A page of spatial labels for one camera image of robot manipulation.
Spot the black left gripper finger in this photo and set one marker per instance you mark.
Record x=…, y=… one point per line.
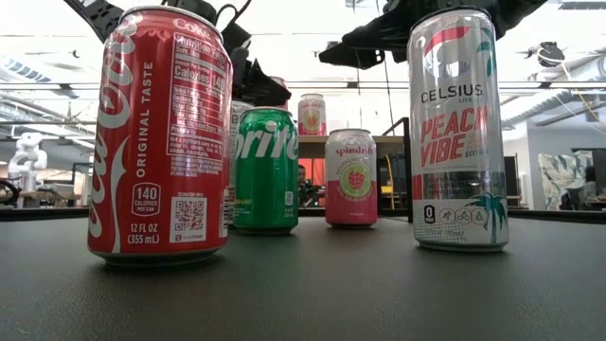
x=265, y=92

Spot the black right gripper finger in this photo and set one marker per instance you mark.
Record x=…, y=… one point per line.
x=355, y=57

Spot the red Coca-Cola can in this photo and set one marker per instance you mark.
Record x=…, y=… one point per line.
x=283, y=83
x=156, y=142

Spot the pink white Spindrift can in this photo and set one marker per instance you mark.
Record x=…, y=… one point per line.
x=311, y=118
x=350, y=199

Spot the tall silver Celsius can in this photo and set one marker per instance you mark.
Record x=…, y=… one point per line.
x=457, y=166
x=237, y=110

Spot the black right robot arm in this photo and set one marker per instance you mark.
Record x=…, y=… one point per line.
x=516, y=12

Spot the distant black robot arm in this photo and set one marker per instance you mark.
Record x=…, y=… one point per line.
x=310, y=195

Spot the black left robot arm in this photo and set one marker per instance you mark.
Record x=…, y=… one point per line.
x=97, y=16

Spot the wooden shelf black legs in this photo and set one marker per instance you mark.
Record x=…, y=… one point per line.
x=393, y=147

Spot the green Sprite can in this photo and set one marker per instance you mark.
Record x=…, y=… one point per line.
x=265, y=180

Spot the person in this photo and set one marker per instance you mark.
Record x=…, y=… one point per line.
x=301, y=174

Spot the orange panel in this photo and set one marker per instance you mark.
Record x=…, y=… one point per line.
x=316, y=168

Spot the black upright panel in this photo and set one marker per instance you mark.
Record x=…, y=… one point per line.
x=511, y=180

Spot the leaf print fabric panel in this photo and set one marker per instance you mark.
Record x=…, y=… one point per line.
x=554, y=170

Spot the white robot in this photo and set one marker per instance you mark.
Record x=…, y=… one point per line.
x=28, y=156

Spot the black monitor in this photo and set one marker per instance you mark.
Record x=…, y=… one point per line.
x=600, y=163

